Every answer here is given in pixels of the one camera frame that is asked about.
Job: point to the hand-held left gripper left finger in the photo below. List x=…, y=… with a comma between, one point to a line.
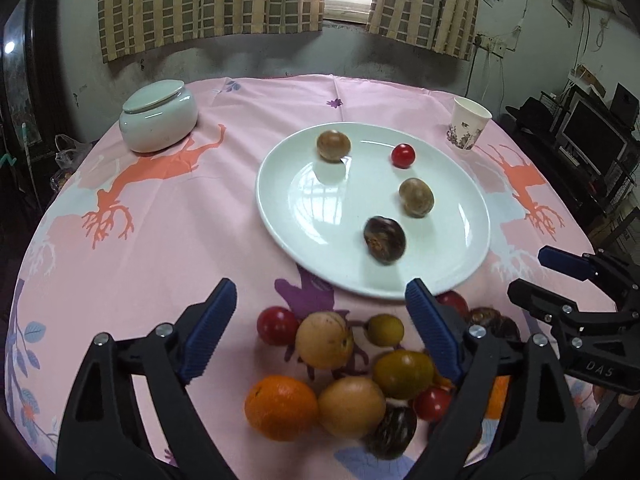
x=210, y=330

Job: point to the cardboard box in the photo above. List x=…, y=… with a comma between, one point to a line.
x=589, y=76

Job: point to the wide beige checked curtain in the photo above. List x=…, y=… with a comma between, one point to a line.
x=200, y=0

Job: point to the floral paper cup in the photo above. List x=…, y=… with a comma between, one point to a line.
x=467, y=125

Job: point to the white wall socket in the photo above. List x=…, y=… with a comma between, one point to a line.
x=492, y=45

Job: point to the clear plastic bag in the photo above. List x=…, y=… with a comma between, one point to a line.
x=67, y=155

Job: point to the black hat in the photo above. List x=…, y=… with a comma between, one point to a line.
x=530, y=110

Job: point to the tan round fruit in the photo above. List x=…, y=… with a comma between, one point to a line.
x=416, y=197
x=351, y=406
x=333, y=145
x=324, y=340

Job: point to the person's right hand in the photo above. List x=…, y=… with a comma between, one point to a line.
x=630, y=401

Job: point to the orange mandarin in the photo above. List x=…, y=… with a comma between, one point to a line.
x=496, y=395
x=281, y=407

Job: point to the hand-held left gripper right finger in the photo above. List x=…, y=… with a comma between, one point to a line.
x=435, y=332

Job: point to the dark purple round fruit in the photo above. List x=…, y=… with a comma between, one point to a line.
x=390, y=430
x=492, y=320
x=384, y=238

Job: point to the pink printed tablecloth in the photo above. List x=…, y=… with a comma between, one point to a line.
x=175, y=240

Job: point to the yellow-green tomato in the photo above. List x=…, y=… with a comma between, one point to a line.
x=402, y=374

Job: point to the white ceramic lidded jar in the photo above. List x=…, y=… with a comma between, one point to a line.
x=157, y=120

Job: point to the dark wooden cabinet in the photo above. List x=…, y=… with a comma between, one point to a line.
x=40, y=60

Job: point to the narrow beige checked curtain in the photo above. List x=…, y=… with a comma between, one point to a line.
x=425, y=0

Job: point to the black computer monitor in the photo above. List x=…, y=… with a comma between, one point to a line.
x=592, y=132

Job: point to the black speaker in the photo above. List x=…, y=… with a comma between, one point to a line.
x=626, y=104

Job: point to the dark red tomato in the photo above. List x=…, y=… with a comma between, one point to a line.
x=452, y=302

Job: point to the red cherry tomato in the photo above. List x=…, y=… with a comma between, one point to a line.
x=432, y=403
x=276, y=325
x=403, y=155

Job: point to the small yellow round fruit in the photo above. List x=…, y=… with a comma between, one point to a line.
x=385, y=330

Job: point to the white ceramic plate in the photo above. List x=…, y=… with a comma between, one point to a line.
x=320, y=200

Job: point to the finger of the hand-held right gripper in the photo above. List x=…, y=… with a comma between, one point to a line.
x=562, y=260
x=535, y=300

